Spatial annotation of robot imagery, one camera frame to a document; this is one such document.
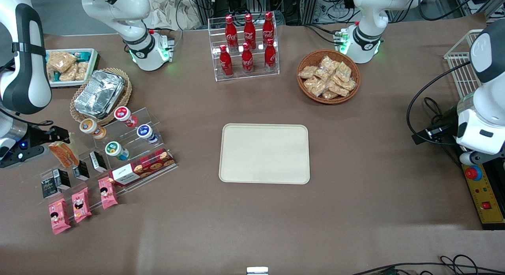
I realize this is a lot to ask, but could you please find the oval wicker basket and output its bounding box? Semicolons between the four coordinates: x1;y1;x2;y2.
70;68;133;126

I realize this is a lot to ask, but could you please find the yellow emergency stop box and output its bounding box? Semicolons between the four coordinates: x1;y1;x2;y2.
462;164;505;225

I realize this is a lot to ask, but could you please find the black floor cable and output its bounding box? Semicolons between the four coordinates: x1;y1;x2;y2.
351;254;505;275

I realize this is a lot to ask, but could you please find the robot base connector plug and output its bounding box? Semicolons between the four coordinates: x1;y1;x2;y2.
333;30;352;54
160;34;176;62

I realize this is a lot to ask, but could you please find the green gum bottle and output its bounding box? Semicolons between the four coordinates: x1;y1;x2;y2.
105;141;129;161

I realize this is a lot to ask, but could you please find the clear acrylic bottle rack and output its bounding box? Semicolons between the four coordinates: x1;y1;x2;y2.
208;13;280;82

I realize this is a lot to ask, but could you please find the red cola bottle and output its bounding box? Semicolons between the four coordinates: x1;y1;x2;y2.
262;11;275;47
264;38;277;72
241;42;254;74
225;15;238;51
219;44;233;77
243;13;256;50

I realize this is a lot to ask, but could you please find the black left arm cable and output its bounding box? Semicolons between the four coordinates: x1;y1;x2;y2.
406;61;480;147

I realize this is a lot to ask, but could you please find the ham lettuce sandwich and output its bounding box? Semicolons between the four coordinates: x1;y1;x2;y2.
48;141;79;168

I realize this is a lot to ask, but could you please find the cream rectangular tray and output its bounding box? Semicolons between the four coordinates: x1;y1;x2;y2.
219;123;310;185

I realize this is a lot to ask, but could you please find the clear acrylic stepped shelf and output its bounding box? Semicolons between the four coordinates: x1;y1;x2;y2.
18;107;178;206

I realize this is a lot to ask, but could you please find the aluminium foil container stack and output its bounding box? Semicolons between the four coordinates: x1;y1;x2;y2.
74;70;127;120

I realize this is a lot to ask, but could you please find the aluminium profile frame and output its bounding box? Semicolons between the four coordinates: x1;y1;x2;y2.
191;0;316;25

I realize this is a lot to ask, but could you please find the white crumpled cloth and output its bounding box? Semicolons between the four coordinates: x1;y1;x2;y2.
149;0;208;31

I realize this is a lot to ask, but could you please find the black Face snack pack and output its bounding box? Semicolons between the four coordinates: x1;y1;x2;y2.
41;180;60;199

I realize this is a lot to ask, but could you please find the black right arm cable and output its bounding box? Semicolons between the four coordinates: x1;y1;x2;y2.
0;107;54;128

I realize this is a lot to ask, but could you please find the red gum bottle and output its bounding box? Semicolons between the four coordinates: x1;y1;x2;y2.
114;106;138;128

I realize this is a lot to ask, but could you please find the white wire basket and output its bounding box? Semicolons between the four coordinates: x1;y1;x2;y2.
444;29;484;100

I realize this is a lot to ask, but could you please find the black cable bundle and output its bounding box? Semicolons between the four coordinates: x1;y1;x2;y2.
423;97;449;126

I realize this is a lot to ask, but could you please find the white plastic bin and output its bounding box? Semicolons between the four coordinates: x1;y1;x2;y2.
45;48;99;88

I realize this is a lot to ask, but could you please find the blue gum bottle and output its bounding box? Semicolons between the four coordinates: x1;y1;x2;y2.
137;124;159;144

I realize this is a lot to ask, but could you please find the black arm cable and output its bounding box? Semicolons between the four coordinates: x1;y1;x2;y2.
406;61;480;147
0;107;54;128

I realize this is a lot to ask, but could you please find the black white-label snack pack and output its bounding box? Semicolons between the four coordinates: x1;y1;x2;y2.
90;151;107;173

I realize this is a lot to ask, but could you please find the orange gum bottle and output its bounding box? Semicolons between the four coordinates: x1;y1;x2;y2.
79;118;107;140

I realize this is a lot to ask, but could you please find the red plaid cookie box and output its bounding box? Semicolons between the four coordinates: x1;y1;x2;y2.
110;148;176;187

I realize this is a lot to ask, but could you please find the pink cartoon snack packet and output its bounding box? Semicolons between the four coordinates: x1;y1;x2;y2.
72;187;92;223
99;177;118;210
49;199;71;235

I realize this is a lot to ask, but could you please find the round wicker basket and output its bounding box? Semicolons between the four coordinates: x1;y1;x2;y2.
297;49;361;105

